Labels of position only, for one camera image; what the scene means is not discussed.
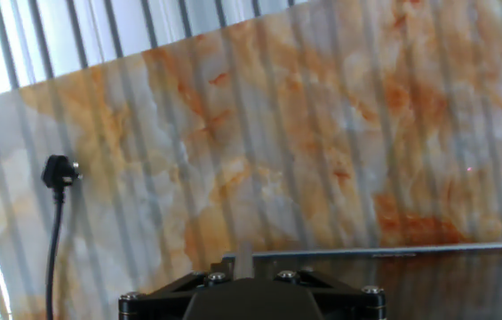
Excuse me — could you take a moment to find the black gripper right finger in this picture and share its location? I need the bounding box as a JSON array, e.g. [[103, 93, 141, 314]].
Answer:
[[272, 266, 387, 320]]

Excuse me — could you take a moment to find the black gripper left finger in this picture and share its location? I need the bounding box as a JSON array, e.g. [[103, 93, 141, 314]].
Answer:
[[118, 268, 236, 320]]

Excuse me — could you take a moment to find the orange marble patterned mat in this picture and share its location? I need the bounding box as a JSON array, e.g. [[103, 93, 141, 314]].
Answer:
[[0, 0, 502, 320]]

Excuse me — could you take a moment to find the black power cable with plug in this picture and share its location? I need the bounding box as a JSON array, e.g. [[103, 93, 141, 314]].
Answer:
[[40, 154, 84, 320]]

